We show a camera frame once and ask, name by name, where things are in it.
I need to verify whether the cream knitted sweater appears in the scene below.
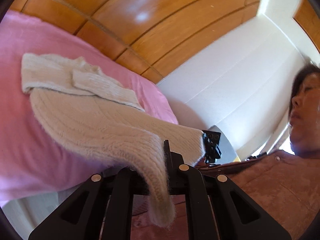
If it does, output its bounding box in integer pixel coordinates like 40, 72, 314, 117
21, 53, 205, 227

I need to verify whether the person in brown shirt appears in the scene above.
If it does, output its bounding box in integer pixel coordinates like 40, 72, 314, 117
131, 63, 320, 240

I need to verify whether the pink bedspread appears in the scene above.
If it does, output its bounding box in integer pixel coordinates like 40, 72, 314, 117
1, 10, 177, 205

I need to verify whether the wooden panelled wardrobe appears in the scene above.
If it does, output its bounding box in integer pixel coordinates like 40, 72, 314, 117
8, 0, 320, 84

